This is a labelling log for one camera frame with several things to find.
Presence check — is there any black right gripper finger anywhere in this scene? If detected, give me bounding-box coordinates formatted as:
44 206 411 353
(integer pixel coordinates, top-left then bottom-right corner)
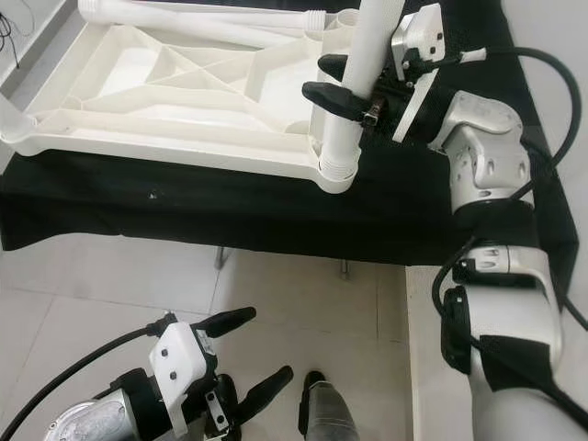
300 80 379 123
316 52 353 83

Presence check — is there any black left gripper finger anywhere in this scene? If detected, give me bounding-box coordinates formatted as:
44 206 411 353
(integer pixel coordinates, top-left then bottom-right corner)
199 306 257 338
232 365 296 426

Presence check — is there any white plastic children table top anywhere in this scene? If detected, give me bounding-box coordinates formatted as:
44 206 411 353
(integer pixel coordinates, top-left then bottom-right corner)
0 0 365 195

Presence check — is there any grey robot right leg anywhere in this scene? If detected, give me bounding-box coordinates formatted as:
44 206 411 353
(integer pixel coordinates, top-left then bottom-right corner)
298 369 361 441

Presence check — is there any black tablecloth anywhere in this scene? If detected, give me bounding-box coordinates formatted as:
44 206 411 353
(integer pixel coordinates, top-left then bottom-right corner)
0 0 554 269

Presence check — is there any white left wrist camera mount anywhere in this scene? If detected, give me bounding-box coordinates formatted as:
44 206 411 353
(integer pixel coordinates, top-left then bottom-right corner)
149 321 214 438

